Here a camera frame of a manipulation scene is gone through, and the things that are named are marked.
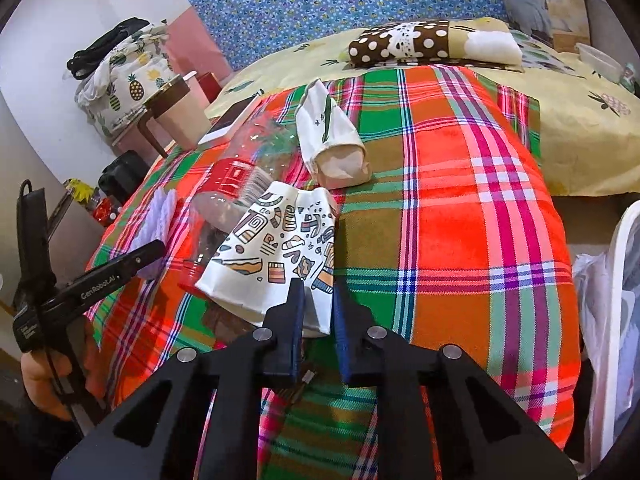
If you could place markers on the person's left hand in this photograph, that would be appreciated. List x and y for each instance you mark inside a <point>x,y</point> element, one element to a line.
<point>40,385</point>

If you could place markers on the white plastic bowl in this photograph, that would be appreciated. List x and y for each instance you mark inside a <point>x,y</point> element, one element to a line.
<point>597,60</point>

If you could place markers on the black cloth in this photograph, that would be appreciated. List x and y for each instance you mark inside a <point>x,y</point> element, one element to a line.
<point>105,45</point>

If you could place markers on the white trash bin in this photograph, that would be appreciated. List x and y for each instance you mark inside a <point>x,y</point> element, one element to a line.
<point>617,310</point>

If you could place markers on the black bag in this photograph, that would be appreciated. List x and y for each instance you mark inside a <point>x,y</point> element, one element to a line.
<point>122,177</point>

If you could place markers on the dark red box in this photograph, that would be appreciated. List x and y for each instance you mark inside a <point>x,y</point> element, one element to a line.
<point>209,87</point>

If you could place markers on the yellow printed bedsheet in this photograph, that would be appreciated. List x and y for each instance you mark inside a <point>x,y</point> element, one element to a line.
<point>575,135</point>

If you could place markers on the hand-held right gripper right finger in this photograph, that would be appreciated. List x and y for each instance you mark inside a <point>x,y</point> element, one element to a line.
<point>345,340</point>

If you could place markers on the plastic bottle with red cap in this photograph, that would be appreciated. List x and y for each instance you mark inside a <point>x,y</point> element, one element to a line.
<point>235,175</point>

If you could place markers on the pineapple print bag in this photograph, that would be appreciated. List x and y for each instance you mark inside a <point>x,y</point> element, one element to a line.
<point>130,80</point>

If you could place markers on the blue floral headboard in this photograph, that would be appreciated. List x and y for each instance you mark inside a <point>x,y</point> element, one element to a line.
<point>325,0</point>

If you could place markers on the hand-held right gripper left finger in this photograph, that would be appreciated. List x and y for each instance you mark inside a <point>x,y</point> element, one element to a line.
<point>296,320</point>

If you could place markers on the brown polka dot pillow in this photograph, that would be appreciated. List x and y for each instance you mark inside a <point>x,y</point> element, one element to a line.
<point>390,45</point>

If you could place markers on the plaid cloth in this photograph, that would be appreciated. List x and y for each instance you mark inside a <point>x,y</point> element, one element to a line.
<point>450,210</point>

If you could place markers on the white paper bag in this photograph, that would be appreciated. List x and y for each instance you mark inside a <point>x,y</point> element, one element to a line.
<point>330,135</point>

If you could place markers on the patterned paper cup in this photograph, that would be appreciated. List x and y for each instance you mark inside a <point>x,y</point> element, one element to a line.
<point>270,250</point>

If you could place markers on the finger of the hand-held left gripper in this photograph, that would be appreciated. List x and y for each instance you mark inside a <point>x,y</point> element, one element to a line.
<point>145,256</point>

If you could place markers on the quilt packaging box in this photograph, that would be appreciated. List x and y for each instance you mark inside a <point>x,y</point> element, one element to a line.
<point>540,0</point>

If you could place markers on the white smartphone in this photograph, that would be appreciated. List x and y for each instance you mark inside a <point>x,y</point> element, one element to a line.
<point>227,122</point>

